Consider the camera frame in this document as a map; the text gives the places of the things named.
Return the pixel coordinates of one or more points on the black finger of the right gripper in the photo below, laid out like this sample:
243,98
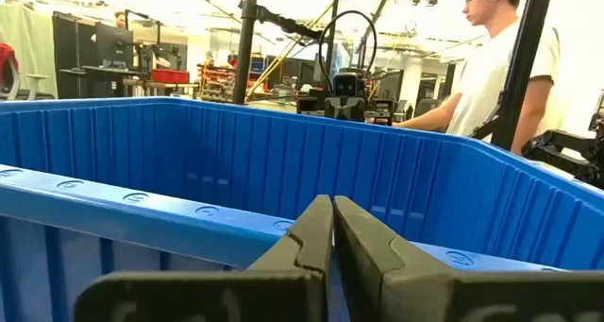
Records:
334,109
355,109

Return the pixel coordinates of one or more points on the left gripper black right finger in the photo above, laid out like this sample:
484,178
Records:
368,256

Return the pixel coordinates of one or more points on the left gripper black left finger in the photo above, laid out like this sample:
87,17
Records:
311,227

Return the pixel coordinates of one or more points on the blue plastic bin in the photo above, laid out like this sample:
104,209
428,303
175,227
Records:
283,161

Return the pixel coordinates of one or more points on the red plastic bin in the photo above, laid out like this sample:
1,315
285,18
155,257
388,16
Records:
170,76

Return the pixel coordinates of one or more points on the thin black pole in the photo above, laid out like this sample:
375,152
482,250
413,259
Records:
333,29

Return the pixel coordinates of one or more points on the orange storage rack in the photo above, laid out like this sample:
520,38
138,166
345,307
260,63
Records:
217,83

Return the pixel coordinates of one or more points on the person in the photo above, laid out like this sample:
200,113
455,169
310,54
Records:
120,20
486,76

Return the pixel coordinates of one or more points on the black desk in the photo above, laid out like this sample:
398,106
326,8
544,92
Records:
108,76

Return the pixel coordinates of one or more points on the black computer monitor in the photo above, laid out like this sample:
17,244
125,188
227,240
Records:
113,43

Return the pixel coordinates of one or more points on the black partition panel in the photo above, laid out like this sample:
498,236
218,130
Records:
71,53

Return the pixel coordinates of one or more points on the pale curtain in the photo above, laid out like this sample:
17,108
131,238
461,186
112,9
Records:
33,38

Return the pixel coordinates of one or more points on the red jacket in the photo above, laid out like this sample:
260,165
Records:
5,62

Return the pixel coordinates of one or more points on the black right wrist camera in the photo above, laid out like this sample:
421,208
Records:
349,85

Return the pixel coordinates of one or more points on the black metal bracket assembly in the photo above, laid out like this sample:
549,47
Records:
566,147

